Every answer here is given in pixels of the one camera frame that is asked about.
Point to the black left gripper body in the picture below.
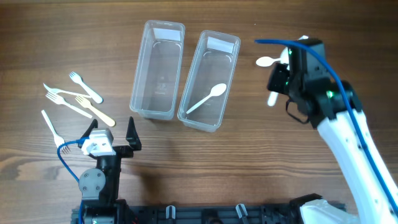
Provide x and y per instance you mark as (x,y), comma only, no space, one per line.
(121,150)

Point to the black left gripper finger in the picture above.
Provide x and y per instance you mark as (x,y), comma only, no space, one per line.
(92,126)
(132,136)

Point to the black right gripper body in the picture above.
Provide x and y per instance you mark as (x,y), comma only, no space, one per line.
(277,79)

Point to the white spoon wide handle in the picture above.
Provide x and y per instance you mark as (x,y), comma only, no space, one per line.
(272,98)

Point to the white plastic spoon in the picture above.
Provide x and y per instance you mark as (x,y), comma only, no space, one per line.
(266,61)

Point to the white spoon thin handle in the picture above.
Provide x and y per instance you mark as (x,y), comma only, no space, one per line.
(217,90)

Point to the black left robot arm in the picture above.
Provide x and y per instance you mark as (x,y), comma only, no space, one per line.
(99,186)

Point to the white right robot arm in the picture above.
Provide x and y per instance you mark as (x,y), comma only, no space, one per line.
(333,108)

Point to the left clear plastic container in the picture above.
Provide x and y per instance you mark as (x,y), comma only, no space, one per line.
(157,76)

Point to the clear plastic container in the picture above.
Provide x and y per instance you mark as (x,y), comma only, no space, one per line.
(157,76)
(214,62)

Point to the right clear plastic container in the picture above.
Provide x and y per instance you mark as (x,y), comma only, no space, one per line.
(214,62)

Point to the yellow plastic fork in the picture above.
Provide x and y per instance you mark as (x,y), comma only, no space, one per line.
(87,104)

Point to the long white plastic fork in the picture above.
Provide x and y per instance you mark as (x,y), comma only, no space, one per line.
(58,140)

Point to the short white plastic fork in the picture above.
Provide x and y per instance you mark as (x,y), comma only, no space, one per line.
(77,79)

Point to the thin white plastic fork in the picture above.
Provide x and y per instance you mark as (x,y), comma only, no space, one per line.
(56,91)

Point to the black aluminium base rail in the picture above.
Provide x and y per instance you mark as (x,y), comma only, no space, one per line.
(265,214)

